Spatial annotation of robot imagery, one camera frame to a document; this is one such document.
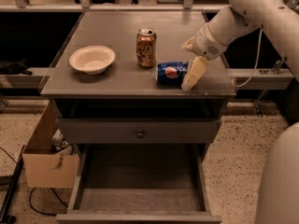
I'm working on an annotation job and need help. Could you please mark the cardboard box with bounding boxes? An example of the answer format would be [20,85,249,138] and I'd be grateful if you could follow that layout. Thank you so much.
[22,104,79,189]

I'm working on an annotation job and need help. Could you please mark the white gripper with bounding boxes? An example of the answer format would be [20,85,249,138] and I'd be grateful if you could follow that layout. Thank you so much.
[181,23,227,91]

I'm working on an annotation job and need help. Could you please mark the black bar on floor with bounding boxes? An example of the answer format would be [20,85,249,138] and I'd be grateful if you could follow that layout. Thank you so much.
[0,147,24,224]

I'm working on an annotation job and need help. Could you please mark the gold soda can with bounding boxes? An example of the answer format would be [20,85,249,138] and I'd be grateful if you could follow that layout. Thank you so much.
[135,28,157,68]

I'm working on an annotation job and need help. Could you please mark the closed grey drawer with knob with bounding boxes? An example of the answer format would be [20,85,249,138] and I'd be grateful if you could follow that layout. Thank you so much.
[57,119,221,144]

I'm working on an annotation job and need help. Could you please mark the white cable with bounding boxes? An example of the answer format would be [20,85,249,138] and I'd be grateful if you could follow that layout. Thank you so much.
[233,28,263,90]

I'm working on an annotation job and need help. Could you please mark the black object on rail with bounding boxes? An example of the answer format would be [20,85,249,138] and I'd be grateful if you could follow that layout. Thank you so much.
[0,60,32,76]

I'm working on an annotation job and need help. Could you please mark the white items in box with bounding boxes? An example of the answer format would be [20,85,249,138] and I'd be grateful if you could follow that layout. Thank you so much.
[50,130,73,155]

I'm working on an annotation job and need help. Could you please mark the grey drawer cabinet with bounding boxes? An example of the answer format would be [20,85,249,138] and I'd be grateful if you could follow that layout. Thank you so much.
[40,10,236,161]

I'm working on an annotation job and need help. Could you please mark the open grey lower drawer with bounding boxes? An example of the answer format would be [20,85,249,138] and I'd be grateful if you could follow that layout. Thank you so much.
[56,144,221,224]

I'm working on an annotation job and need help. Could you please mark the black floor cable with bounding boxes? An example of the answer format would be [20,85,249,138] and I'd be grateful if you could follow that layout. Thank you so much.
[28,187,69,217]

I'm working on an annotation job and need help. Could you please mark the metal clamp bracket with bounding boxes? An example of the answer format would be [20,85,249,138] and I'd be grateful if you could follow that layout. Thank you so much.
[260,60,283,75]

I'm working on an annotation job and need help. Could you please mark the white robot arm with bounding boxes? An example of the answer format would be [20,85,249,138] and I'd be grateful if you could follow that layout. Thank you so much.
[181,0,299,91]

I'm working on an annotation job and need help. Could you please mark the white paper bowl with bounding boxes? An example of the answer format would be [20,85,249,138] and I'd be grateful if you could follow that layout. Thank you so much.
[69,46,116,75]

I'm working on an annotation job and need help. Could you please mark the blue pepsi can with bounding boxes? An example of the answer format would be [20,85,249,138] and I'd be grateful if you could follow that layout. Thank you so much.
[156,62,188,86]

